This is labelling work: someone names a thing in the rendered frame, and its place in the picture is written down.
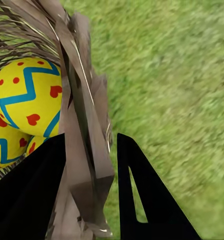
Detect wicker basket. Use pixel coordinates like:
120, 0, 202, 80
0, 0, 115, 240

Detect easter egg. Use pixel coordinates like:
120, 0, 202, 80
0, 57, 62, 138
24, 135, 49, 157
0, 117, 31, 170

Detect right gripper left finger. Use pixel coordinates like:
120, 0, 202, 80
0, 134, 66, 240

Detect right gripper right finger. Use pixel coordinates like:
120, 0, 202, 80
117, 133, 201, 240

